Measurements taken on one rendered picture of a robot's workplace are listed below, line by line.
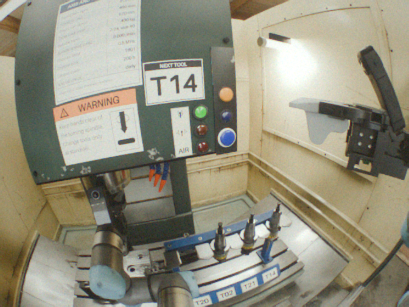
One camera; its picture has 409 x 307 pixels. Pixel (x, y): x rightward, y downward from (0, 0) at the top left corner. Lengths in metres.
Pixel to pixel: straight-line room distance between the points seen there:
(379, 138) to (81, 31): 0.45
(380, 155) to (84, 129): 0.43
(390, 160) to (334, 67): 0.76
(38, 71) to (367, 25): 1.08
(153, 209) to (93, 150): 0.90
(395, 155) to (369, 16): 0.76
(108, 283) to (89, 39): 0.41
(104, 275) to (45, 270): 1.16
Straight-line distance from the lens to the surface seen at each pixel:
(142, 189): 1.08
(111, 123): 0.30
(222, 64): 0.32
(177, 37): 0.31
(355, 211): 1.03
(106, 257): 0.39
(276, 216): 0.65
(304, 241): 1.23
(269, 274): 0.89
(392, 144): 0.27
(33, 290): 1.45
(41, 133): 0.36
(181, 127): 0.30
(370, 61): 0.25
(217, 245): 0.59
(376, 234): 1.02
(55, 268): 1.49
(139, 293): 0.44
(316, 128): 0.25
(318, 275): 1.16
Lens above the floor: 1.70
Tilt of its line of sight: 22 degrees down
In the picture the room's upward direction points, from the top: 3 degrees counter-clockwise
